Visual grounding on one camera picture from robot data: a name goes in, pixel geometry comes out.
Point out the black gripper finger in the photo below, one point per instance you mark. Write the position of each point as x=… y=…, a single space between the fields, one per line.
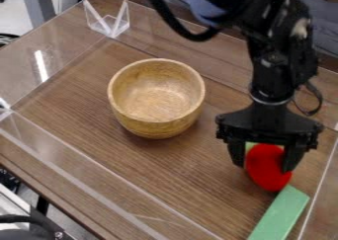
x=236 y=150
x=292 y=155

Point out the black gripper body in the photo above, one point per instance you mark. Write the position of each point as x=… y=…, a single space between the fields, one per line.
x=267 y=124

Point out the red plush fruit green stem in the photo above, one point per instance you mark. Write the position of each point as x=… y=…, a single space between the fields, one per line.
x=263 y=166

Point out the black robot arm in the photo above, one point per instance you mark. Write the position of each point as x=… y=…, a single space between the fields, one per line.
x=277 y=31

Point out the green rectangular block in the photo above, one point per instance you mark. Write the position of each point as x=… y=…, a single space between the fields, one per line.
x=281 y=215

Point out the wooden bowl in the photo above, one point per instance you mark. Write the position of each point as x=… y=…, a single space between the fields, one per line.
x=156 y=95

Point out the black equipment bottom left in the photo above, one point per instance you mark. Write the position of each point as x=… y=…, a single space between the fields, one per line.
x=29 y=226

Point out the clear acrylic enclosure wall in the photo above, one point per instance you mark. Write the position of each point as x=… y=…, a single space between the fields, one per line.
x=128 y=188

